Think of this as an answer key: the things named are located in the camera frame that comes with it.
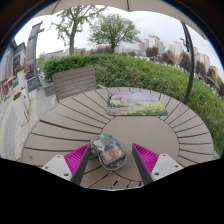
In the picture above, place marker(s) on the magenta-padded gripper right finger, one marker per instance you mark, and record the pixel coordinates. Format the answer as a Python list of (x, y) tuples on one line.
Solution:
[(165, 164)]

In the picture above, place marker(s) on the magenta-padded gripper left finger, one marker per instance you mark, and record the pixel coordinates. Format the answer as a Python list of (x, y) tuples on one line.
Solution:
[(58, 165)]

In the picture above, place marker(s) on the transparent computer mouse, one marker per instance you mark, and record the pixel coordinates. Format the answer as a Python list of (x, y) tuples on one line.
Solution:
[(108, 152)]

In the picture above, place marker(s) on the white flower planter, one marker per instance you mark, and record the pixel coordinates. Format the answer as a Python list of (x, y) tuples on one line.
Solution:
[(20, 106)]

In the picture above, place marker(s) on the slatted brown patio chair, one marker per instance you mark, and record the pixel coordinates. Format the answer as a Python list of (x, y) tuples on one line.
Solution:
[(74, 81)]

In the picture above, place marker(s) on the green hedge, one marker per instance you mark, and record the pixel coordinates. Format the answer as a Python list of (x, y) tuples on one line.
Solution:
[(150, 75)]

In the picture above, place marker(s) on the curved black parasol pole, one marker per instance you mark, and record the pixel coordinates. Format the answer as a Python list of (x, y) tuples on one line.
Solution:
[(192, 66)]

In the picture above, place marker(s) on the group of tall buildings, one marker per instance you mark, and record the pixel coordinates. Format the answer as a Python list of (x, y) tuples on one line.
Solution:
[(176, 50)]

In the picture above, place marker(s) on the dark sign pillar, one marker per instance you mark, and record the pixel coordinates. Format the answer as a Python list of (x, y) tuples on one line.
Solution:
[(33, 53)]

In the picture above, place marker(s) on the thin-crowned tree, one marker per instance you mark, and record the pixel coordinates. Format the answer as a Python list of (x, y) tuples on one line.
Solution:
[(71, 36)]

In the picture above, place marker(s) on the dense round-crowned tree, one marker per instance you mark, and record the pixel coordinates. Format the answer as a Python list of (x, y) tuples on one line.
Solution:
[(113, 30)]

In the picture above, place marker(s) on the beige parasol canopy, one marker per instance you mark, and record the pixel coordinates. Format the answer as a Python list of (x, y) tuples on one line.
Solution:
[(110, 4)]

